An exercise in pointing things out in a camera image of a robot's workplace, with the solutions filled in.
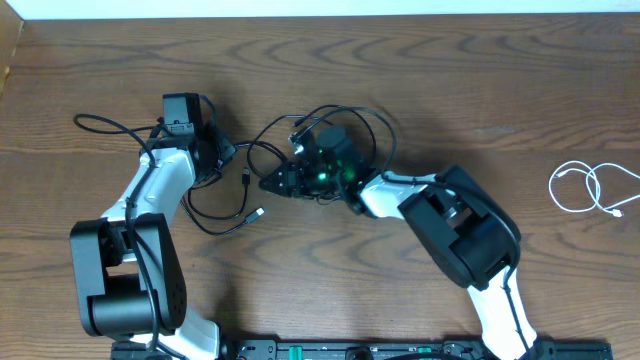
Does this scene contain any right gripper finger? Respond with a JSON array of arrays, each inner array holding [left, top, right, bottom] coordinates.
[[260, 183, 290, 197], [259, 168, 288, 188]]

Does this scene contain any black USB cable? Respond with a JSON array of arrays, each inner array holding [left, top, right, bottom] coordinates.
[[233, 104, 398, 181], [178, 167, 267, 237]]

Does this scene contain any white USB cable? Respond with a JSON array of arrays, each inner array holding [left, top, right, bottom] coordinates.
[[547, 160, 640, 218]]

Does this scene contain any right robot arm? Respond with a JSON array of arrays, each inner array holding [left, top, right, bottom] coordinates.
[[259, 126, 537, 359]]

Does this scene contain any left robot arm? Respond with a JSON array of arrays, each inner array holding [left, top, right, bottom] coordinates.
[[70, 93, 235, 359]]

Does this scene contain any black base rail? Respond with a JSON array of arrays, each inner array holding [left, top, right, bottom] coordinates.
[[110, 340, 614, 360]]

